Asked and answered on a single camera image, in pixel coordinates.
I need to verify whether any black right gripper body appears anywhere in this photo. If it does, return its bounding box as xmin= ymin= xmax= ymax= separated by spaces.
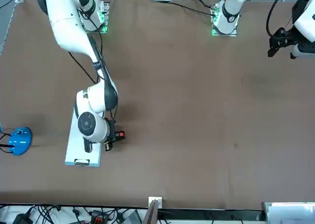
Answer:
xmin=107 ymin=119 xmax=118 ymax=143

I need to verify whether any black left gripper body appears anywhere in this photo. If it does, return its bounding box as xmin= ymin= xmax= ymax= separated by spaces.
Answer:
xmin=273 ymin=28 xmax=296 ymax=47

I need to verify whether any white paper sheet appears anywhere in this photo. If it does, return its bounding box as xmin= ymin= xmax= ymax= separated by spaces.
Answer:
xmin=65 ymin=108 xmax=102 ymax=164

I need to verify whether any light blue clipboard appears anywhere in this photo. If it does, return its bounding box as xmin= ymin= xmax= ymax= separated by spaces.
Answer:
xmin=64 ymin=107 xmax=103 ymax=167

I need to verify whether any small white block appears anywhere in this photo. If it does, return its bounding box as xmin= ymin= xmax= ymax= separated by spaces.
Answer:
xmin=148 ymin=196 xmax=163 ymax=208

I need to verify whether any black and orange plug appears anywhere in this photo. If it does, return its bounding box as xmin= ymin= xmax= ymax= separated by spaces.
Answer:
xmin=89 ymin=210 xmax=109 ymax=224

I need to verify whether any brown wooden board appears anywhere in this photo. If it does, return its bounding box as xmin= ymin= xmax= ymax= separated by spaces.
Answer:
xmin=143 ymin=199 xmax=159 ymax=224

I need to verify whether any glossy blue dome device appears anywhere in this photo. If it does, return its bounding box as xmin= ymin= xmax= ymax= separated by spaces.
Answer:
xmin=8 ymin=127 xmax=33 ymax=157

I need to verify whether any black power adapter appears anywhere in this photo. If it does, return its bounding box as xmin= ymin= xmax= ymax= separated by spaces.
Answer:
xmin=12 ymin=212 xmax=33 ymax=224

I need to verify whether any grey tray with papers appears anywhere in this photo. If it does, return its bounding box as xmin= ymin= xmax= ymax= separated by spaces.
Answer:
xmin=261 ymin=201 xmax=315 ymax=224

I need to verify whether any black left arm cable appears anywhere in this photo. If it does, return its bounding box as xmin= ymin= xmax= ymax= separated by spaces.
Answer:
xmin=266 ymin=0 xmax=289 ymax=38

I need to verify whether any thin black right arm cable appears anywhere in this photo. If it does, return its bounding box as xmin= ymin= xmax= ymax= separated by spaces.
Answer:
xmin=67 ymin=51 xmax=98 ymax=85

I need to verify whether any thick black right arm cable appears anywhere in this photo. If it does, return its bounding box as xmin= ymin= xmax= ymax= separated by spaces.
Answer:
xmin=78 ymin=8 xmax=103 ymax=64

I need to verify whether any black cable across table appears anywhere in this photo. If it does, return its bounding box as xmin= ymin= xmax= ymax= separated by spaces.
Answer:
xmin=152 ymin=0 xmax=217 ymax=16

